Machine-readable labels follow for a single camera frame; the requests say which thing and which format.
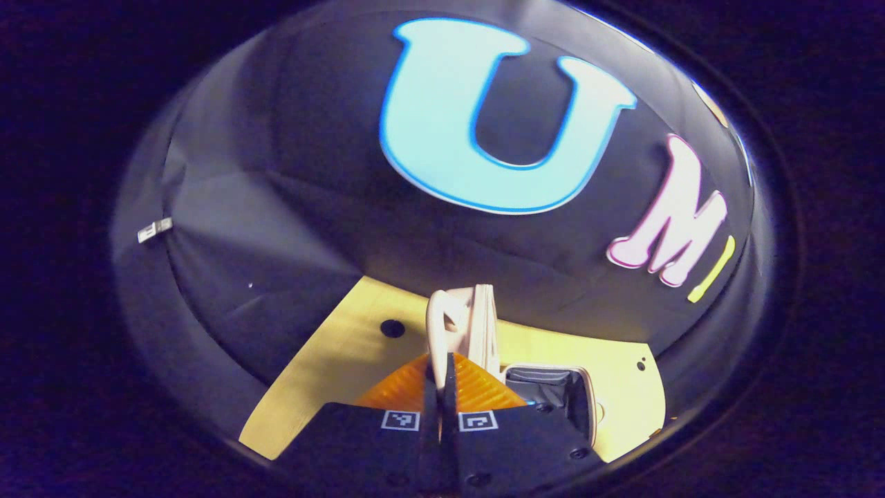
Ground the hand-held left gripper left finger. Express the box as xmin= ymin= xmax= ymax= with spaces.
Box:
xmin=277 ymin=353 xmax=445 ymax=497

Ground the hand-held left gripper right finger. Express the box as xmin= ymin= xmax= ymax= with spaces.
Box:
xmin=442 ymin=352 xmax=603 ymax=496

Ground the pink suitcase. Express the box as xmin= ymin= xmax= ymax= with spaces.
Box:
xmin=425 ymin=284 xmax=604 ymax=449

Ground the black backdrop cloth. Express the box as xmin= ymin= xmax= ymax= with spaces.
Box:
xmin=114 ymin=0 xmax=775 ymax=443

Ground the small silver clip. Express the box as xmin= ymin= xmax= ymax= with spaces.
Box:
xmin=136 ymin=216 xmax=174 ymax=245

